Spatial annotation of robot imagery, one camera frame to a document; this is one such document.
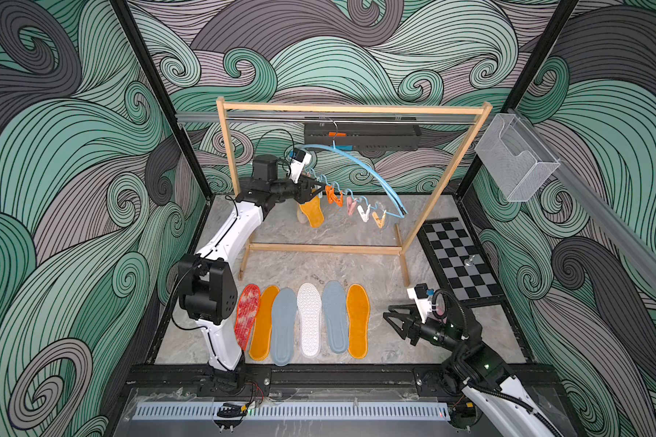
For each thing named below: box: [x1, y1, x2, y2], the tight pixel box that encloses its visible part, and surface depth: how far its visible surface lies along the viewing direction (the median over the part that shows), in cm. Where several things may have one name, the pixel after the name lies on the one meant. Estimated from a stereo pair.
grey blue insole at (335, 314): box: [321, 280, 349, 355], surface depth 87 cm
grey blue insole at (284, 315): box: [271, 287, 298, 366], surface depth 85 cm
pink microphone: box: [431, 294, 447, 318], surface depth 67 cm
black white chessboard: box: [416, 217, 507, 305], surface depth 96 cm
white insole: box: [297, 282, 323, 357], surface depth 86 cm
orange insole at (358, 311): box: [346, 283, 370, 360], surface depth 87 cm
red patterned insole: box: [235, 284, 262, 352], surface depth 87 cm
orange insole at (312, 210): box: [298, 195, 325, 229], surface depth 97 cm
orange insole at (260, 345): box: [248, 285, 280, 362], surface depth 84 cm
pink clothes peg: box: [346, 195, 358, 216], surface depth 75 cm
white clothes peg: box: [357, 203, 371, 224], surface depth 73 cm
